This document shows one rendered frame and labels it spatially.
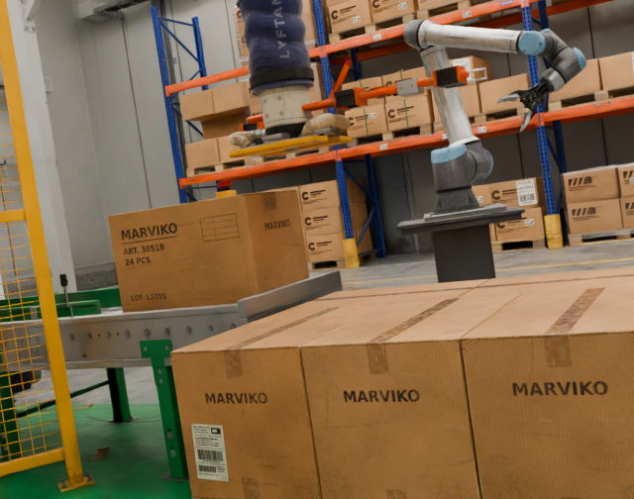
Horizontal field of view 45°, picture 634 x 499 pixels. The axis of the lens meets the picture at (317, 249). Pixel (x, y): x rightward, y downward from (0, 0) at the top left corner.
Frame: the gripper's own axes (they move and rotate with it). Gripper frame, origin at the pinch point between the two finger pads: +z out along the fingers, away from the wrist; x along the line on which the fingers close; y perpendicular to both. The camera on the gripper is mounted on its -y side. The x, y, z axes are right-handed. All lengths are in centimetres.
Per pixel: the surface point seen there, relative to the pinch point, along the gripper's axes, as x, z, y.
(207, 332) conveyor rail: -16, 132, 66
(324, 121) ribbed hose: -44, 58, 59
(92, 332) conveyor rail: -41, 170, 44
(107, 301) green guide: -49, 183, -27
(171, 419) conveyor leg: 0, 164, 59
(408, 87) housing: -34, 31, 66
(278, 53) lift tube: -71, 55, 51
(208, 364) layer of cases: -13, 122, 122
